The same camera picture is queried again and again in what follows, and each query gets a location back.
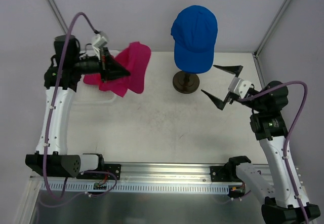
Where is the pink cap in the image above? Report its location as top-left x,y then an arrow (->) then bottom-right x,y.
98,42 -> 151,97
83,73 -> 101,86

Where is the blue cap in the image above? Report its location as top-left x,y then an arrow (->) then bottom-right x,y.
171,5 -> 218,74

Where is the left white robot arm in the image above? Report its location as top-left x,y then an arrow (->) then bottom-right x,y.
25,32 -> 131,178

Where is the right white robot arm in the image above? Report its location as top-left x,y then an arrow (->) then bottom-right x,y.
205,65 -> 320,223

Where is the white plastic basket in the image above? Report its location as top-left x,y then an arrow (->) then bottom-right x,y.
71,50 -> 117,105

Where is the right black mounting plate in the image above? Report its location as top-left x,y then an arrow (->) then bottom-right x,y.
210,165 -> 242,182

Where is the black mounting plate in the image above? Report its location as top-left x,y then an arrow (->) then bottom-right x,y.
210,165 -> 242,182
76,163 -> 122,180

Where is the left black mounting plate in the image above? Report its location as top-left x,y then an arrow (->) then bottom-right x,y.
76,163 -> 122,180

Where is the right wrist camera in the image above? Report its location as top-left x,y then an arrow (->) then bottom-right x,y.
228,77 -> 252,99

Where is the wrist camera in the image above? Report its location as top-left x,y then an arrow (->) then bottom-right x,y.
228,77 -> 252,99
91,31 -> 109,56

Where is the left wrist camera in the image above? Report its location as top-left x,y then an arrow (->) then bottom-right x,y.
91,31 -> 109,56

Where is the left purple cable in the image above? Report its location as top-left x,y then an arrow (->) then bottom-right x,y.
43,12 -> 117,207

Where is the purple cable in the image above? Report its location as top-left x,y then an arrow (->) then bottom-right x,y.
237,81 -> 311,224
43,12 -> 117,207

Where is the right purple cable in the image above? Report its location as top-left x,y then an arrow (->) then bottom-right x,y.
237,81 -> 311,224

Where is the aluminium rail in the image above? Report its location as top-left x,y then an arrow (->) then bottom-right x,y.
29,160 -> 304,185

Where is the white slotted cable duct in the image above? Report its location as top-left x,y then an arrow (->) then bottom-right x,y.
40,181 -> 230,195

